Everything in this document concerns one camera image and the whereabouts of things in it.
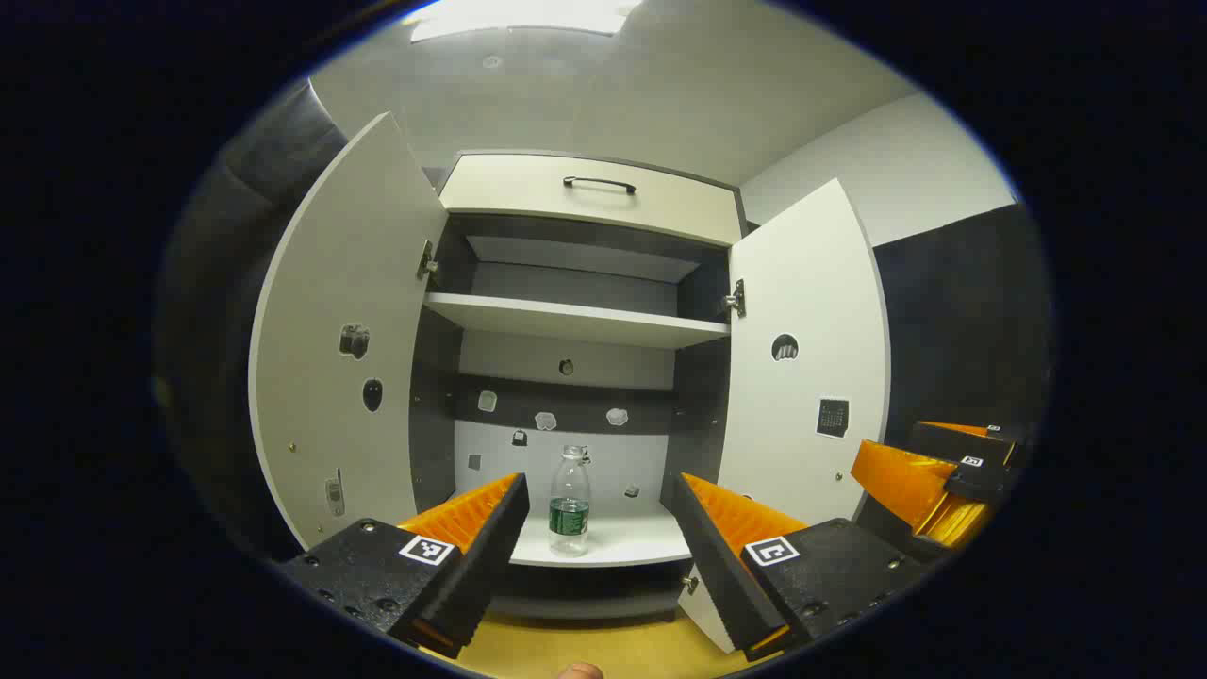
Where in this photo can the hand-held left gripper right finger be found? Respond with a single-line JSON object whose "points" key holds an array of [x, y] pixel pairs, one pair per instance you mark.
{"points": [[721, 575]]}

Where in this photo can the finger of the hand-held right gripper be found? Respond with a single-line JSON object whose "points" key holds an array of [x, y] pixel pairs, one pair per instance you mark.
{"points": [[962, 441], [901, 481]]}

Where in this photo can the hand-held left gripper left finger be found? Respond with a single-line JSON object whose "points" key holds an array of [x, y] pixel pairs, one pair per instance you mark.
{"points": [[481, 566]]}

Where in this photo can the clear plastic bottle green label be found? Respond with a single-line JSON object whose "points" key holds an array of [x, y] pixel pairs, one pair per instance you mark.
{"points": [[570, 519]]}

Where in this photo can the grey and white cabinet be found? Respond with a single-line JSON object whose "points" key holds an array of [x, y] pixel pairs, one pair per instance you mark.
{"points": [[434, 415]]}

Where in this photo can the white cabinet door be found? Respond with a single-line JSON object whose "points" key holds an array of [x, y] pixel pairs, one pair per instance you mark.
{"points": [[801, 283], [330, 283]]}

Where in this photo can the metal right door hinge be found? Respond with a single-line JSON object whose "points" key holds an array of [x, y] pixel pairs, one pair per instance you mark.
{"points": [[735, 298]]}

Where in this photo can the metal door hinge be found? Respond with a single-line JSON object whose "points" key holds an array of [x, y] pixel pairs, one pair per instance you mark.
{"points": [[735, 298], [426, 259]]}

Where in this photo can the white cabinet shelf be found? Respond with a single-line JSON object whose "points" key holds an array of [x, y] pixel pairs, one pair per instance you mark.
{"points": [[566, 321]]}

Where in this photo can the metal left door hinge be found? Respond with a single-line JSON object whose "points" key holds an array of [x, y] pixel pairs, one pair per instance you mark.
{"points": [[426, 259]]}

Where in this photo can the black backdrop cloth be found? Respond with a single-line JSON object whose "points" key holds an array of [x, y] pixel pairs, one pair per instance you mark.
{"points": [[962, 330], [217, 283]]}

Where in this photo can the ceiling light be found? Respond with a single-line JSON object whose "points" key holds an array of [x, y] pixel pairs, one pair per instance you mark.
{"points": [[519, 14]]}

